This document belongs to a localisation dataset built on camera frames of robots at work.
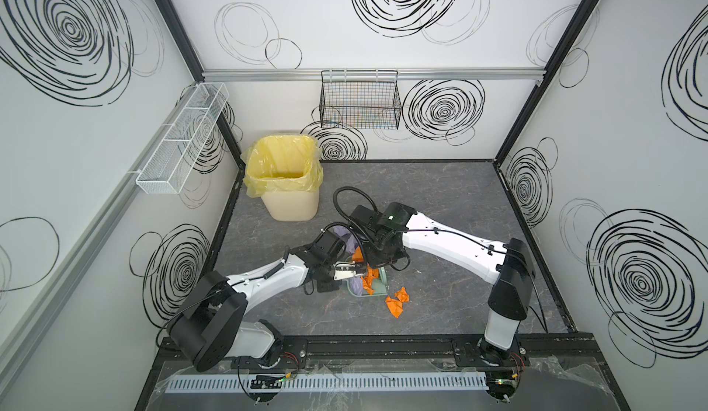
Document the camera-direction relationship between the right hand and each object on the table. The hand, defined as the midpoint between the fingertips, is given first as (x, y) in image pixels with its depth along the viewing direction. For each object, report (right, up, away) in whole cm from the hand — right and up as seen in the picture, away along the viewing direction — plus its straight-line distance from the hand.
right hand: (373, 264), depth 76 cm
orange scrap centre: (-1, -7, +8) cm, 11 cm away
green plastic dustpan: (+2, -9, +8) cm, 12 cm away
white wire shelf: (-65, +29, +12) cm, 73 cm away
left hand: (-11, -5, +11) cm, 16 cm away
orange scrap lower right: (+7, -14, +5) cm, 16 cm away
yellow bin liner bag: (-32, +30, +24) cm, 50 cm away
